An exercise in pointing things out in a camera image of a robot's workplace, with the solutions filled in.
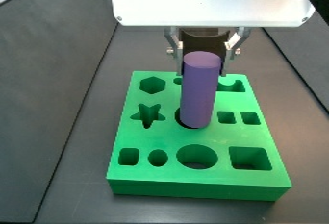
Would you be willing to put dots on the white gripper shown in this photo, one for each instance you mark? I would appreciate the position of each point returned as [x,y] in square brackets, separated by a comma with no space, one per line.
[211,13]

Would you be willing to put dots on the purple cylinder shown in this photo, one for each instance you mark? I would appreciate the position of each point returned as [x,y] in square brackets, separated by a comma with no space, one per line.
[200,68]

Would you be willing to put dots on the green foam shape board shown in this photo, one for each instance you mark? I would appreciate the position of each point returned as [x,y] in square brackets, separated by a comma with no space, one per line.
[226,161]

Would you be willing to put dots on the black curved holder stand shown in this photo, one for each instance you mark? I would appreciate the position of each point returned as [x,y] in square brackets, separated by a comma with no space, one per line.
[203,39]

